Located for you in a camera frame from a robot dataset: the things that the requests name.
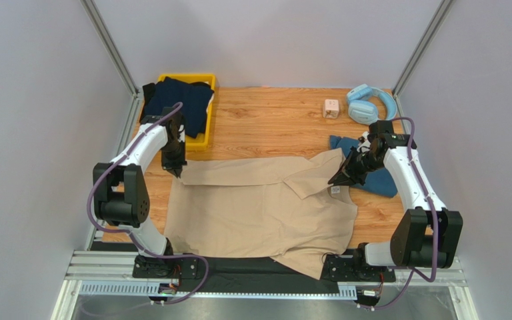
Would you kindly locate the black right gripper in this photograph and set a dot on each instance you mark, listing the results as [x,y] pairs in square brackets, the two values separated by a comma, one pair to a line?
[352,167]

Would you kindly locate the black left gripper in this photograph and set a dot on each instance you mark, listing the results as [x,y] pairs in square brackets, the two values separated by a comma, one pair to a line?
[175,166]

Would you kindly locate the beige t-shirt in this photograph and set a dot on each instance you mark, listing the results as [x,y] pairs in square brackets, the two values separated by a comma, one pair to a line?
[278,207]

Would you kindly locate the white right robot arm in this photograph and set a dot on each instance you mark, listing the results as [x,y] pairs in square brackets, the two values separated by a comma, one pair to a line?
[428,234]

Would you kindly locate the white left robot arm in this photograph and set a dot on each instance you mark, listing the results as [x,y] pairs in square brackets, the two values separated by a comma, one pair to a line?
[119,200]

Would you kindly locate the teal folded t-shirt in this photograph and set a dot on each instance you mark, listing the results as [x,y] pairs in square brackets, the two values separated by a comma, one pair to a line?
[379,182]

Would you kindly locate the yellow plastic bin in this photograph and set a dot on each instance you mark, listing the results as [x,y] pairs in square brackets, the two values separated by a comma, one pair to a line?
[196,92]

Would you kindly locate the light blue headphones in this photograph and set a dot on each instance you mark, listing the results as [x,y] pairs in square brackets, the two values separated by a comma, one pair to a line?
[362,111]

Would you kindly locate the small pink cube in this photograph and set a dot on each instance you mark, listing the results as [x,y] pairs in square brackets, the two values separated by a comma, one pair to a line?
[331,109]

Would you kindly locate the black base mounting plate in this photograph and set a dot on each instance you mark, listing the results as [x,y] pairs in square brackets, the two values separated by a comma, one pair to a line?
[258,275]

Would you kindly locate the left aluminium corner post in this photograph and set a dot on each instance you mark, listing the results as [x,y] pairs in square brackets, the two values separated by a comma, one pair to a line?
[99,24]

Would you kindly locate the aluminium corner post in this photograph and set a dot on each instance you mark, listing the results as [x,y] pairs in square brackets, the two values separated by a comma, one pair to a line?
[99,24]
[422,46]

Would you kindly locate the right aluminium corner post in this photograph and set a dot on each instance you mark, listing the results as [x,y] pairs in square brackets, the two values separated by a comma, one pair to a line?
[422,46]

